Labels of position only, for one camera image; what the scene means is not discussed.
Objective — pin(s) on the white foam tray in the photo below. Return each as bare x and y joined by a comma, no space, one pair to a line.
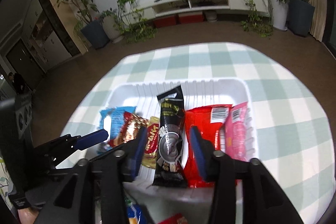
204,92

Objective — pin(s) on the small white pot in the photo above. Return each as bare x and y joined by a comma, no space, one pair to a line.
211,16

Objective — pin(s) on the red gold snack packet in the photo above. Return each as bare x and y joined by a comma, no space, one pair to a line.
131,127

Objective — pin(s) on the black snack packet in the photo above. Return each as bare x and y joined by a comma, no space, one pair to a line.
170,119

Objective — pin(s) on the white television console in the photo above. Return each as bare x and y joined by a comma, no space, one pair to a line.
236,2

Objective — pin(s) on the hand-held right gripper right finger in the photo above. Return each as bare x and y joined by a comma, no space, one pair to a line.
200,161

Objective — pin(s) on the green white checkered tablecloth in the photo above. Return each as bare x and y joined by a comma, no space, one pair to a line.
283,108

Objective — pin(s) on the person's left hand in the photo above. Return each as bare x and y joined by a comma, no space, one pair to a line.
27,216

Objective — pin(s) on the pink snack packet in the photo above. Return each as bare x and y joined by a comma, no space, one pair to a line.
237,132

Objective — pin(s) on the dark blue snack packet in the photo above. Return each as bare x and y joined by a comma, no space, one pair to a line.
135,211

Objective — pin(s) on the white built-in cabinet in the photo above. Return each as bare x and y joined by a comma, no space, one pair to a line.
52,40

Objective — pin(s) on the leafy tree in blue pot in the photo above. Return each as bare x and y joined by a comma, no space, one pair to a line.
94,35

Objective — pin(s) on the glass sliding door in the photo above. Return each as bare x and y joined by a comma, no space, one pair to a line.
331,37

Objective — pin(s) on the beige curtain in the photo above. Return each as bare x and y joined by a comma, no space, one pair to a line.
319,8

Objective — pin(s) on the red storage box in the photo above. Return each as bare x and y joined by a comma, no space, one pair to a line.
165,22
191,18

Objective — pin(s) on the white floral cloth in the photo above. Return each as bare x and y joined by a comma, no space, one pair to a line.
3,182

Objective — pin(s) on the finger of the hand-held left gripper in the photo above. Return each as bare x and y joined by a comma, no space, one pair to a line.
64,154
92,138

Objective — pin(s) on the small plant in ribbed pot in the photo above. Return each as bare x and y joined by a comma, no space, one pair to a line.
113,29

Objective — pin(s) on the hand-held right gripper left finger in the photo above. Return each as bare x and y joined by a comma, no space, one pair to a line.
139,155

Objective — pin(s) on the red chip bag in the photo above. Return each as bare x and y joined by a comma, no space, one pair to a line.
199,119

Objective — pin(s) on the bushy plant in white pot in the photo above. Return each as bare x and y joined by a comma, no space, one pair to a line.
279,16

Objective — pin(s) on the light blue snack packet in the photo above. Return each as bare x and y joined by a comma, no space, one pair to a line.
115,119

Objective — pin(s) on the slim red snack packet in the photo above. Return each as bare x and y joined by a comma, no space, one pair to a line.
173,219

